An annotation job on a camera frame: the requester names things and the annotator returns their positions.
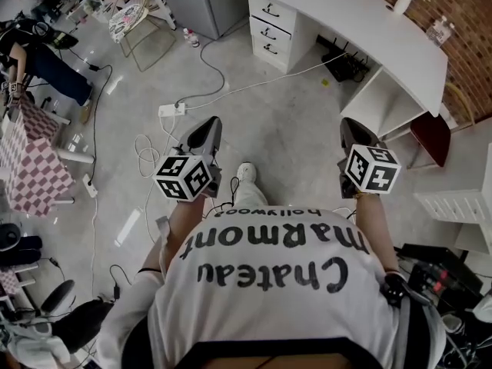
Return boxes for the person's left white shoe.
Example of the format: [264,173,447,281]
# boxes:
[236,161,258,186]

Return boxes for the coiled white cable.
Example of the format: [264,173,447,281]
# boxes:
[133,115,181,180]

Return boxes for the person's right forearm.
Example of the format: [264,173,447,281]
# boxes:
[355,191,400,273]

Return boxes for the white shelf rack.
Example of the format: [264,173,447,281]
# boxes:
[65,0,178,30]

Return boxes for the pink checkered tablecloth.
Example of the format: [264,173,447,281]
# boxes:
[0,100,77,218]

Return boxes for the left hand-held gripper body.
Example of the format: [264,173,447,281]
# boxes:
[152,146,223,203]

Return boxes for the grey power cable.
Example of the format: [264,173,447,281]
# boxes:
[175,15,249,109]

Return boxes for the person's white printed t-shirt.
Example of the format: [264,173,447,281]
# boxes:
[95,205,447,369]

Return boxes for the floral patterned cushion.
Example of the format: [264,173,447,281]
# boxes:
[108,4,150,45]

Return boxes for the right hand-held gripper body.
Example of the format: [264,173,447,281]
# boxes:
[337,143,402,200]

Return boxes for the thin black cable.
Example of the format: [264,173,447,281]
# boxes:
[207,176,241,219]

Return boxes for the black floor cable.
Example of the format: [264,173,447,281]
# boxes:
[57,46,115,186]

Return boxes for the white power strip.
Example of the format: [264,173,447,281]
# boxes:
[158,103,188,118]
[81,173,99,198]

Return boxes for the white desk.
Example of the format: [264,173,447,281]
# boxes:
[237,0,450,140]

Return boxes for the black gear pile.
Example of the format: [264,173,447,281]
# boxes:
[0,223,43,268]

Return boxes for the black router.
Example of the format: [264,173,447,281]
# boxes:
[317,35,371,83]

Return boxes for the dark red gold-framed chair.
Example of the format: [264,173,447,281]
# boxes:
[406,82,477,170]

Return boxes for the black waist band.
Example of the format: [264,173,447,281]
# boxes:
[183,334,387,369]

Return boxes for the black shoulder harness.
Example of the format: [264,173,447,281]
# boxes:
[380,269,434,369]

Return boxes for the person's white trousers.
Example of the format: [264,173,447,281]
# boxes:
[233,177,269,211]

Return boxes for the grey webbing strap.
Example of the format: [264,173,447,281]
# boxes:
[155,215,171,245]

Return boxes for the black equipment case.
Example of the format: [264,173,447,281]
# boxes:
[394,243,486,311]

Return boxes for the white slatted cabinet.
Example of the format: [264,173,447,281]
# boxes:
[413,142,492,257]

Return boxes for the person's left forearm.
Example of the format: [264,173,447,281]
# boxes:
[148,196,208,274]

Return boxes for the grey office chair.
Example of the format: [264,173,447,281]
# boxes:
[40,280,77,315]

